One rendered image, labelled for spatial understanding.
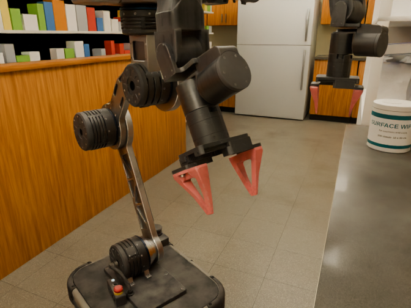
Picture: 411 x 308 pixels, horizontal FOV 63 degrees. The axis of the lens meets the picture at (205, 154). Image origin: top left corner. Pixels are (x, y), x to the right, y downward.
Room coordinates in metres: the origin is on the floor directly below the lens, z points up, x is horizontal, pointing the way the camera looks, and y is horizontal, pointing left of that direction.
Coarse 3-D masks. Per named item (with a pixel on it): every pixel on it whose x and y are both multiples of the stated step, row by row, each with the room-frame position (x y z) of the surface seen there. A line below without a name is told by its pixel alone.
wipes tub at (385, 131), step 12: (372, 108) 1.07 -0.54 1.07; (384, 108) 1.02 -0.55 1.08; (396, 108) 1.00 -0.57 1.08; (408, 108) 0.99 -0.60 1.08; (372, 120) 1.05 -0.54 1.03; (384, 120) 1.01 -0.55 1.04; (396, 120) 1.00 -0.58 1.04; (408, 120) 0.99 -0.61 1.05; (372, 132) 1.04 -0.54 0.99; (384, 132) 1.01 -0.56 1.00; (396, 132) 0.99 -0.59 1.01; (408, 132) 0.99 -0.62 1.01; (372, 144) 1.04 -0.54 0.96; (384, 144) 1.01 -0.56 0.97; (396, 144) 0.99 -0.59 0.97; (408, 144) 1.00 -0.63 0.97
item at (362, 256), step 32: (352, 128) 1.29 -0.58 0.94; (352, 160) 0.93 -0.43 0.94; (384, 160) 0.93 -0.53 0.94; (352, 192) 0.71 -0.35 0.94; (384, 192) 0.71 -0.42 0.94; (352, 224) 0.57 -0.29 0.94; (384, 224) 0.57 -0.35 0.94; (352, 256) 0.47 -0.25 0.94; (384, 256) 0.47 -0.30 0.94; (320, 288) 0.40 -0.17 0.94; (352, 288) 0.40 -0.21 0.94; (384, 288) 0.40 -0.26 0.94
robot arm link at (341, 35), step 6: (336, 30) 0.89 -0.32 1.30; (342, 30) 0.88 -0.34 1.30; (348, 30) 0.86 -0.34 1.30; (354, 30) 0.85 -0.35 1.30; (336, 36) 0.86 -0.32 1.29; (342, 36) 0.85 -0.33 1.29; (348, 36) 0.85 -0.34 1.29; (354, 36) 0.84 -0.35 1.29; (330, 42) 0.88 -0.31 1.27; (336, 42) 0.86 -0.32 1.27; (342, 42) 0.85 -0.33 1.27; (348, 42) 0.85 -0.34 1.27; (330, 48) 0.87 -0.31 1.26; (336, 48) 0.86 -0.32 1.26; (342, 48) 0.85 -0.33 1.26; (348, 48) 0.85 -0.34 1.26; (342, 54) 0.86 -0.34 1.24; (348, 54) 0.86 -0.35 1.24
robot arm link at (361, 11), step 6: (330, 0) 0.88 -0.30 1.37; (336, 0) 0.87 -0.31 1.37; (342, 0) 0.86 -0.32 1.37; (348, 0) 0.85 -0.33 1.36; (354, 0) 0.85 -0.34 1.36; (360, 0) 0.88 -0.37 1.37; (330, 6) 0.88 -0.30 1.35; (348, 6) 0.85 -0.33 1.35; (354, 6) 0.84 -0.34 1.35; (360, 6) 0.86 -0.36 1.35; (330, 12) 0.88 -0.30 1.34; (348, 12) 0.84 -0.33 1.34; (354, 12) 0.85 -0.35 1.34; (360, 12) 0.86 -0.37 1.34; (348, 18) 0.85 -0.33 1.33; (354, 18) 0.86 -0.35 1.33; (360, 18) 0.88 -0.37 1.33
